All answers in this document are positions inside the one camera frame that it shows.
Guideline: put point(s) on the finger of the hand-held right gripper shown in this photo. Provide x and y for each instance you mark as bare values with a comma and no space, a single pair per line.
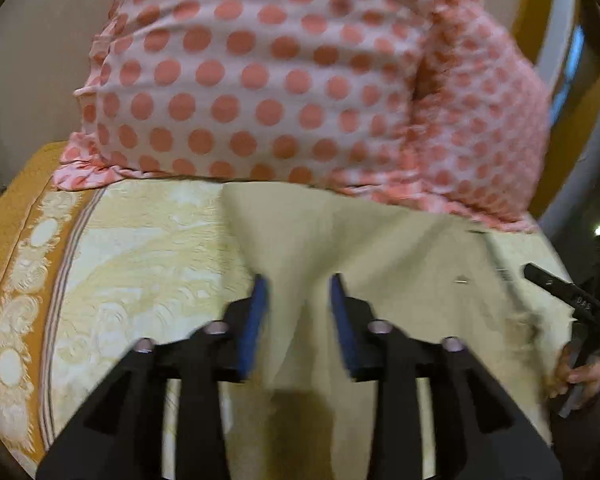
555,286

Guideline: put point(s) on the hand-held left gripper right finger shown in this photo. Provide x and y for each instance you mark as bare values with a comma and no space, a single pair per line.
344,325

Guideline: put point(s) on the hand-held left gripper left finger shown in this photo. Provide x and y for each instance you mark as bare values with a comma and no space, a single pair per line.
254,325

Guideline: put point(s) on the beige pants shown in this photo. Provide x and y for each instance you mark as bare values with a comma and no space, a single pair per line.
420,280

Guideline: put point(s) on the person's right hand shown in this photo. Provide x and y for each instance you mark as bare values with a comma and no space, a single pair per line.
582,374

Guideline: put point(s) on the yellow patterned bedspread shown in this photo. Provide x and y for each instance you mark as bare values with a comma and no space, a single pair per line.
130,270

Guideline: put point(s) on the pink polka dot pillow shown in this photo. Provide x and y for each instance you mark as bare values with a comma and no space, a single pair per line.
290,85

